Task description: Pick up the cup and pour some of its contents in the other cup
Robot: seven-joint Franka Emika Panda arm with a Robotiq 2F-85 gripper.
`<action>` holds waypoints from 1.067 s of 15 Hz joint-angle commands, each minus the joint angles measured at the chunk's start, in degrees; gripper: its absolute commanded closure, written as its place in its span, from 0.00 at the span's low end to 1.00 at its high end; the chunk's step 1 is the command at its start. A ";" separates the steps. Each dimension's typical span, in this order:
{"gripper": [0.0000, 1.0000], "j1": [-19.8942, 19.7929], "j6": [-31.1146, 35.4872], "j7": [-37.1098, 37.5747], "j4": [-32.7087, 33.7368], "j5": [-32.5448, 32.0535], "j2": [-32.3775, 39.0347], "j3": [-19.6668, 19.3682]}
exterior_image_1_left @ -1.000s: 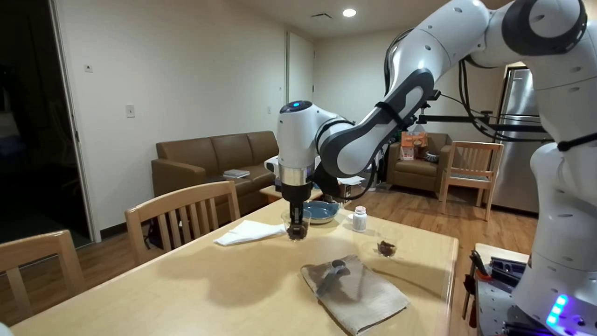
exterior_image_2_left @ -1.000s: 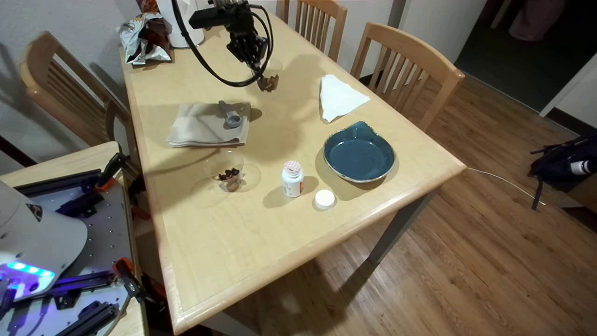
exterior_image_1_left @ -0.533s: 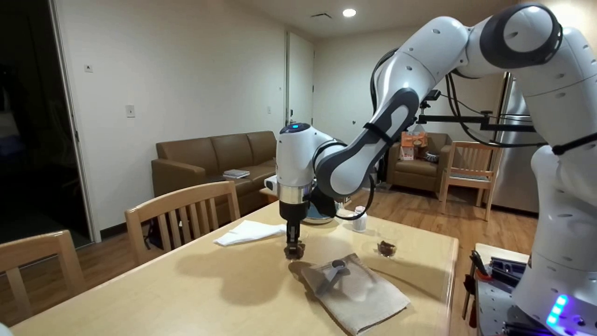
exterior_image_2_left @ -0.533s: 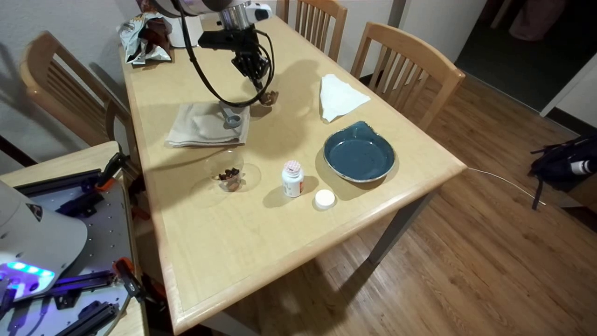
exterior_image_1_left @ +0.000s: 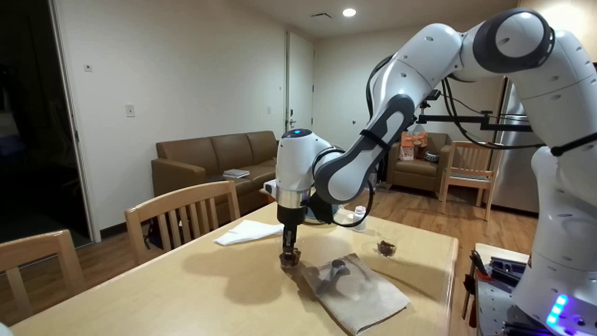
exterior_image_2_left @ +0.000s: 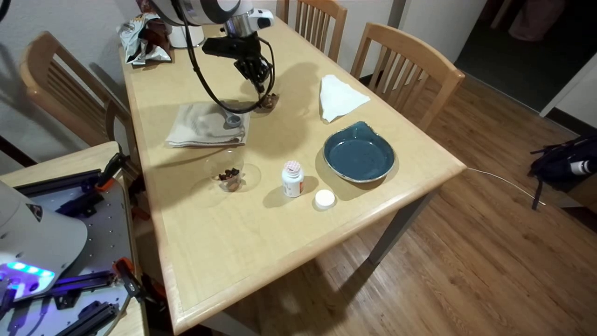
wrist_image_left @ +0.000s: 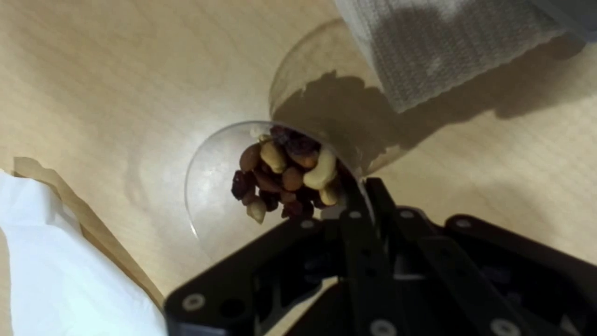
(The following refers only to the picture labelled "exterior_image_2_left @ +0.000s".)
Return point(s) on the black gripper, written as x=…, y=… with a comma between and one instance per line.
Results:
x=253, y=63

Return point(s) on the small brown pinecone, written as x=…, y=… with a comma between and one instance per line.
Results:
x=233, y=180

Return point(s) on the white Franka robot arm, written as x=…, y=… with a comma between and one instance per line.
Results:
x=207, y=10

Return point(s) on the light blue measuring spoon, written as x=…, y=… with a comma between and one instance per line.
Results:
x=235, y=122

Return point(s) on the white paper napkin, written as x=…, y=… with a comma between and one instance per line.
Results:
x=339, y=100

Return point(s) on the grey folded towel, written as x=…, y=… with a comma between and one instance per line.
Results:
x=194, y=128

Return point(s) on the white cylindrical container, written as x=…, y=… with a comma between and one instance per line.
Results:
x=180, y=36

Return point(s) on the light wooden dining chair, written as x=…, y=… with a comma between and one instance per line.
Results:
x=330, y=12
x=48, y=57
x=412, y=48

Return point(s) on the white pill bottle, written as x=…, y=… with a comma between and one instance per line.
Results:
x=292, y=180

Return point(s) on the blue ceramic plate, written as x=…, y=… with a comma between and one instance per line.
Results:
x=360, y=156

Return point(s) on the white bottle cap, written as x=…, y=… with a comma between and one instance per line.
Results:
x=326, y=199

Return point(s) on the crumpled foil snack bag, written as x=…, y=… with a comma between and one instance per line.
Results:
x=141, y=40

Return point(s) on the black orange clamp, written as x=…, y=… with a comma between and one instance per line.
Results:
x=128, y=272
x=115, y=167

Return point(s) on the grey metal table leg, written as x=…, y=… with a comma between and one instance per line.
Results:
x=386, y=244

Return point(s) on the grey metal mounting plate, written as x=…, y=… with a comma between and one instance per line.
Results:
x=106, y=231

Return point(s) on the wooden robot cart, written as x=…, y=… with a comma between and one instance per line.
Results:
x=63, y=160

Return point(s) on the black clamp bar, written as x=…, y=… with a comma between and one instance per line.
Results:
x=57, y=182
x=87, y=318

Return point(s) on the pinkish cloth bundle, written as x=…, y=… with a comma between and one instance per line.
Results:
x=539, y=20

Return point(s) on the black backpack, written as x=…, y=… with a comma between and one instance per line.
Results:
x=561, y=165

